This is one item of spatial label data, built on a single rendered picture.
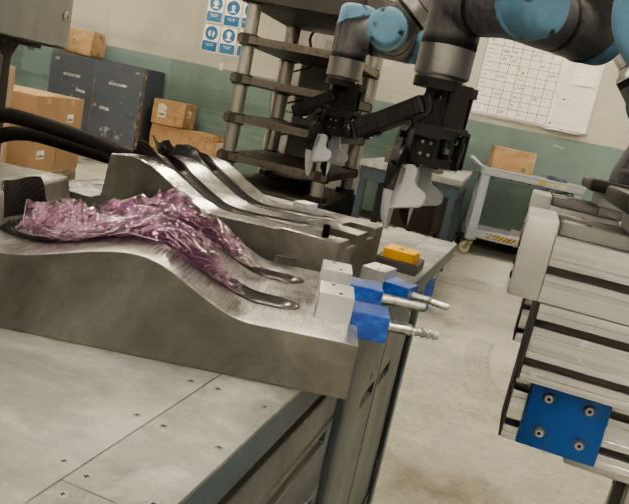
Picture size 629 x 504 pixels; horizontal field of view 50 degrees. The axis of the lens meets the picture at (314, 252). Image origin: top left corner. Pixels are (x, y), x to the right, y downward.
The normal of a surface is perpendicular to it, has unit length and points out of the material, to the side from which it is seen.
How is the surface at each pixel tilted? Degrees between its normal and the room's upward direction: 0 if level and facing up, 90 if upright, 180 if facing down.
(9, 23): 90
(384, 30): 90
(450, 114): 91
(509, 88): 90
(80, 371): 0
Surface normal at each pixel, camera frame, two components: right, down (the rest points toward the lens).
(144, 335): -0.04, 0.20
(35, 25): 0.92, 0.26
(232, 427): 0.20, -0.96
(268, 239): -0.33, 0.13
